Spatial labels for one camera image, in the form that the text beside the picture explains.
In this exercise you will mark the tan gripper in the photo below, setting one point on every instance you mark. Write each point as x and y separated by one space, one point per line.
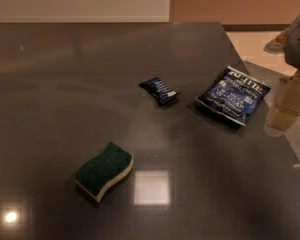
287 108

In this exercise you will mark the blue chip bag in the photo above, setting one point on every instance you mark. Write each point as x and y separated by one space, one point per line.
235 96

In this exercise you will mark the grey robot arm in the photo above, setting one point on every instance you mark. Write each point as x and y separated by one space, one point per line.
292 54

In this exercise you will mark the small dark blue snack packet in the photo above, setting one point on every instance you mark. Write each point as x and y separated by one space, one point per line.
159 89

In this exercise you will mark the green and cream sponge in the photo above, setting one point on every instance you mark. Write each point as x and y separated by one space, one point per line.
104 170

